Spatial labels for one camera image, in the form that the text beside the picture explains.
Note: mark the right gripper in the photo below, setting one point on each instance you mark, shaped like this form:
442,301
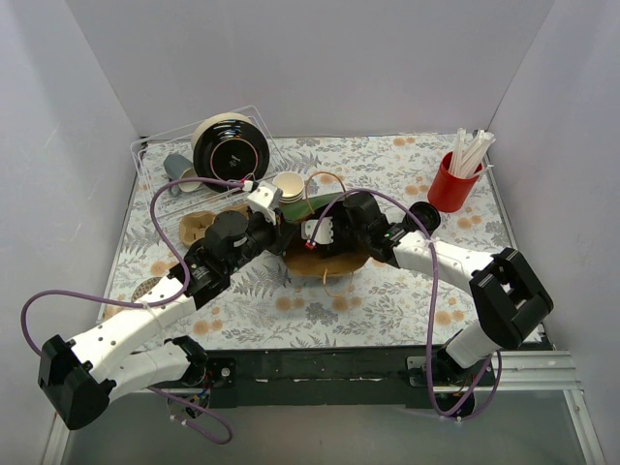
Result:
336,234

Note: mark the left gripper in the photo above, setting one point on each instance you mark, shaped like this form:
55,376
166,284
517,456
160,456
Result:
282,228

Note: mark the green paper bag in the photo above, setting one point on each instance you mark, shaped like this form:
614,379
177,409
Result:
323,263

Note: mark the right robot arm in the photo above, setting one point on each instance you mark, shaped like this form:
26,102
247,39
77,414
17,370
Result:
509,298

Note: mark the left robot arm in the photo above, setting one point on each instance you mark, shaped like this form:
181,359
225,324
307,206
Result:
80,377

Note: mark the floral table mat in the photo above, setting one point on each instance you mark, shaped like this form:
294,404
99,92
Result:
268,307

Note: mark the stack of paper cups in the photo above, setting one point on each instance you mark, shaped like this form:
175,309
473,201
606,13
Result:
291,184

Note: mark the cardboard cup carrier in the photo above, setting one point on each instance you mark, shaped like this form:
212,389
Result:
193,226

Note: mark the stack of black lids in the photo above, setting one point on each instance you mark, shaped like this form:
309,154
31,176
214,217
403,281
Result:
427,214

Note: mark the black plate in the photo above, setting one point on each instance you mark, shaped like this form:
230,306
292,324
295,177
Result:
229,146

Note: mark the red cup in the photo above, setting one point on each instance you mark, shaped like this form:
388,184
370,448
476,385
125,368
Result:
448,192

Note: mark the grey mug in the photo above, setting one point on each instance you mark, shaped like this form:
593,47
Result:
179,167

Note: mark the patterned round coaster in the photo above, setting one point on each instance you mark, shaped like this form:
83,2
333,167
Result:
145,288

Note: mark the white wrapped straws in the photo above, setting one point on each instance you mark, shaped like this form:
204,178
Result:
466,157

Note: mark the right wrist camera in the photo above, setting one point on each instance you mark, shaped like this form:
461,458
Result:
316,233

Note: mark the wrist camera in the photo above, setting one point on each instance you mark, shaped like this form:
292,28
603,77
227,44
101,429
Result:
263,197
316,233

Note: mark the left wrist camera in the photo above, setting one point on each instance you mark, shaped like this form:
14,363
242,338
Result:
263,197

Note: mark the white wire dish rack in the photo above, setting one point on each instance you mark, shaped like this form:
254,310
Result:
150,153

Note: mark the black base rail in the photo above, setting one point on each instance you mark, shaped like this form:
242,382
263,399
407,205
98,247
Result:
315,377

